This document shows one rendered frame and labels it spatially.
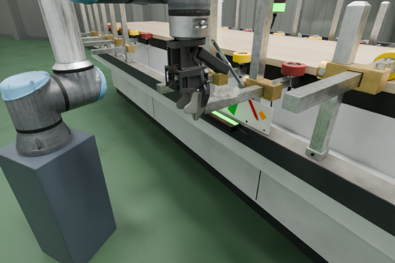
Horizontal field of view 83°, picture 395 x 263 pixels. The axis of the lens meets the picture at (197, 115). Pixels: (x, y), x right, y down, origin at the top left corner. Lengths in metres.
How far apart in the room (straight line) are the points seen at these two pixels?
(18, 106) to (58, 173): 0.27
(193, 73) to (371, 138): 0.62
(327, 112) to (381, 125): 0.24
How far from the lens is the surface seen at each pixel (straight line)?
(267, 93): 0.74
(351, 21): 0.62
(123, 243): 1.37
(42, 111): 0.95
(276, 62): 0.97
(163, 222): 1.40
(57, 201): 1.05
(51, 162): 0.96
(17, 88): 0.93
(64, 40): 0.98
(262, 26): 0.74
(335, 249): 1.20
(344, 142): 0.93
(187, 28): 0.48
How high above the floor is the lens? 1.09
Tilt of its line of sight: 26 degrees down
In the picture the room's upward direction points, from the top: straight up
